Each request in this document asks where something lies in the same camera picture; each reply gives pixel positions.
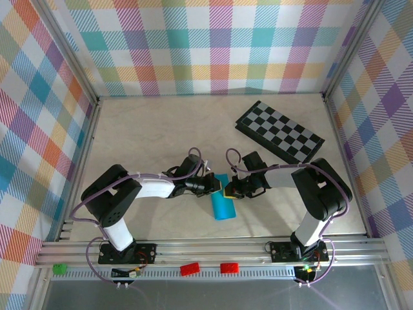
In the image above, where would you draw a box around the blue paper sheet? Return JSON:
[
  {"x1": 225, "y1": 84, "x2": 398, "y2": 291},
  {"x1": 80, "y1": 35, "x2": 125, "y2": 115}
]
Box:
[{"x1": 209, "y1": 173, "x2": 238, "y2": 222}]

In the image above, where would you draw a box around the grey metal sheet panel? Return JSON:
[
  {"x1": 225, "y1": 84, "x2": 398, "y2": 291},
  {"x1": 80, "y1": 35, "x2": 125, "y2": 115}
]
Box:
[{"x1": 41, "y1": 280, "x2": 388, "y2": 310}]

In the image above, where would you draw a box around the black grey folding chessboard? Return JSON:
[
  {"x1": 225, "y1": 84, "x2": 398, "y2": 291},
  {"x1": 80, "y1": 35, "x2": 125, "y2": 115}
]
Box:
[{"x1": 234, "y1": 100, "x2": 325, "y2": 166}]

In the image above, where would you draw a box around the small right connector board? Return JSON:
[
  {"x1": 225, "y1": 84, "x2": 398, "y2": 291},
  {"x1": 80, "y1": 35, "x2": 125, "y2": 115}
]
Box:
[{"x1": 295, "y1": 264, "x2": 319, "y2": 281}]

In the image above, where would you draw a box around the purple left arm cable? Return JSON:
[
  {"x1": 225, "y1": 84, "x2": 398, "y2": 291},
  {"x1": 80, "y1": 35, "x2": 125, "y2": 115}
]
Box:
[{"x1": 70, "y1": 147, "x2": 205, "y2": 288}]

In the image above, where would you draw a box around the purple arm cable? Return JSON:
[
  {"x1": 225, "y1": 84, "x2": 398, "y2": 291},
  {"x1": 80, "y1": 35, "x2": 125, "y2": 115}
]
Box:
[
  {"x1": 70, "y1": 147, "x2": 205, "y2": 288},
  {"x1": 225, "y1": 147, "x2": 352, "y2": 287}
]

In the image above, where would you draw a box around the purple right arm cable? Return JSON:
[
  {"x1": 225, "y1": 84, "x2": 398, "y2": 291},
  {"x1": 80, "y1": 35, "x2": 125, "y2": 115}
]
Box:
[{"x1": 225, "y1": 147, "x2": 352, "y2": 287}]

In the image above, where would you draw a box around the aluminium mounting rail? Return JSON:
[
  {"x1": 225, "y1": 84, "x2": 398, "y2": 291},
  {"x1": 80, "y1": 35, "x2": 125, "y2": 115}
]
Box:
[{"x1": 34, "y1": 237, "x2": 388, "y2": 269}]

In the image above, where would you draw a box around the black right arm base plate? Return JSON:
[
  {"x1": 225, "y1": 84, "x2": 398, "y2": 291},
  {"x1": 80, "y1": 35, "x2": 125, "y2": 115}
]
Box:
[{"x1": 269, "y1": 240, "x2": 330, "y2": 263}]

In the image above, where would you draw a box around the aluminium table edge rail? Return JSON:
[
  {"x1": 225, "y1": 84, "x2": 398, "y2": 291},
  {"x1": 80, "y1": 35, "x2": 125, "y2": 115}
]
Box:
[
  {"x1": 321, "y1": 92, "x2": 370, "y2": 240},
  {"x1": 56, "y1": 99, "x2": 103, "y2": 242}
]

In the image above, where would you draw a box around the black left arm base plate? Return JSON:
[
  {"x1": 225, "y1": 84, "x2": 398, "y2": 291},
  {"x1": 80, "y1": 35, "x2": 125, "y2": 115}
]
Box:
[{"x1": 98, "y1": 242, "x2": 158, "y2": 265}]

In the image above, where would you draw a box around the grey slotted cable duct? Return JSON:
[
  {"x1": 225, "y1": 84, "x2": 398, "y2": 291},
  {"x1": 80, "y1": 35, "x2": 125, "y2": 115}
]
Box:
[{"x1": 51, "y1": 266, "x2": 323, "y2": 282}]

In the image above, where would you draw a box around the aluminium frame post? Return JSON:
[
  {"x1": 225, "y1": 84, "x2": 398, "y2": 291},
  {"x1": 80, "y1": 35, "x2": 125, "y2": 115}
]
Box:
[
  {"x1": 30, "y1": 0, "x2": 103, "y2": 107},
  {"x1": 321, "y1": 0, "x2": 388, "y2": 99}
]

